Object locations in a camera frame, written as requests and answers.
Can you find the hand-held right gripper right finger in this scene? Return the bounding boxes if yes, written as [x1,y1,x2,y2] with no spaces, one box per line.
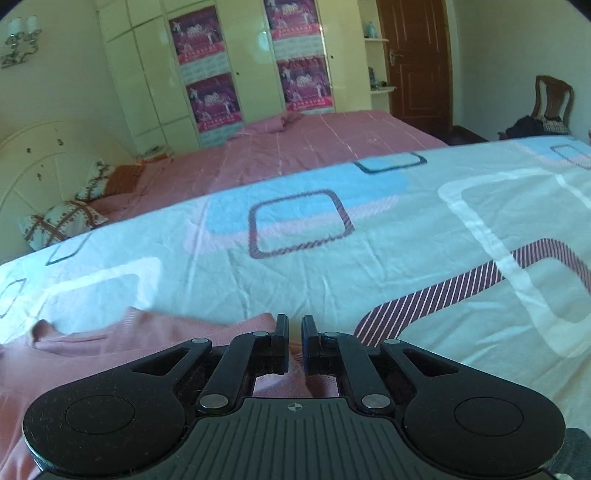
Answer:
[301,315,461,412]

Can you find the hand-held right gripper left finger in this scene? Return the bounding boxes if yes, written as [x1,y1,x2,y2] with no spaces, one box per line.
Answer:
[131,314,291,414]

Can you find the pink sweatshirt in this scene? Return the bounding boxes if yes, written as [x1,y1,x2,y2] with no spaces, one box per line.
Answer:
[0,307,342,480]

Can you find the dark clothes pile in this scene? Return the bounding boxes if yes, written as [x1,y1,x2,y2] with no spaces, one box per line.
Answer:
[499,115,571,140]

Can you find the patterned bed sheet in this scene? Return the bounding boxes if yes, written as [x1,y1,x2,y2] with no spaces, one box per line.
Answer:
[0,135,591,437]

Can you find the pink striped bed sheet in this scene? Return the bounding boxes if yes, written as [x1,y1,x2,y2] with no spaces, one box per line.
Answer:
[92,109,451,223]

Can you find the crumpled pink cloth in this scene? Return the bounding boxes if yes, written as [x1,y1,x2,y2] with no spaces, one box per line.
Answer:
[244,111,306,136]

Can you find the orange brown pillow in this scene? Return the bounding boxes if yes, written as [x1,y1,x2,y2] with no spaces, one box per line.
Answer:
[104,164,147,198]

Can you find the items on bedside table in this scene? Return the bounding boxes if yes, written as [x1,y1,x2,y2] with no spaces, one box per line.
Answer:
[137,145,172,163]

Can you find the patterned pillow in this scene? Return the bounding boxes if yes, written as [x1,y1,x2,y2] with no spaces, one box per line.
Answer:
[18,199,110,253]
[75,159,114,202]

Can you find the person's grey pants leg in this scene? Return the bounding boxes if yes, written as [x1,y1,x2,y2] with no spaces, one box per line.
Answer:
[560,427,591,480]

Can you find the cream corner shelf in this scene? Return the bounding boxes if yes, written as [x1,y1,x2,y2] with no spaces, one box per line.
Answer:
[362,0,398,114]

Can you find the brown wooden door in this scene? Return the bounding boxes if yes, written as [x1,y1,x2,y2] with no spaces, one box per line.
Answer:
[376,0,452,136]

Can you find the white rounded headboard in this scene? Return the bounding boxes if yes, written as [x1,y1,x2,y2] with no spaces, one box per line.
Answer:
[0,121,140,254]

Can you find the cream wardrobe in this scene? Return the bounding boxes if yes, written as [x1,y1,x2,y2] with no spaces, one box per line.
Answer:
[95,0,373,160]

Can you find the wooden chair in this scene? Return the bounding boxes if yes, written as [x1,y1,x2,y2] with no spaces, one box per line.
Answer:
[531,75,576,136]

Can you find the pink wall poster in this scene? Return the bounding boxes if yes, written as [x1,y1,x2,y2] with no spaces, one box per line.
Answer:
[277,55,334,114]
[168,6,227,84]
[264,0,324,61]
[185,73,245,136]

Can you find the wall lamp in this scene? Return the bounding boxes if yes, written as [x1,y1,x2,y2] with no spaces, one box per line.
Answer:
[0,16,43,70]

